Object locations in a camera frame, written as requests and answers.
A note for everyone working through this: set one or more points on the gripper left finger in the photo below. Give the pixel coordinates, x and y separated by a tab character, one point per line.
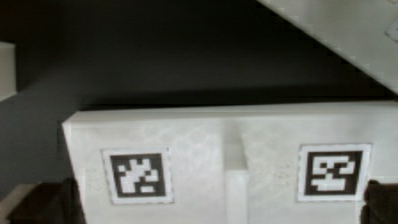
51	205

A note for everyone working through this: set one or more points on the white cabinet body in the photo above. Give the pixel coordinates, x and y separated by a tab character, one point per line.
8	71

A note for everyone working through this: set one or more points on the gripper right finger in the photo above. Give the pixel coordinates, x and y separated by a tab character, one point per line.
379	212

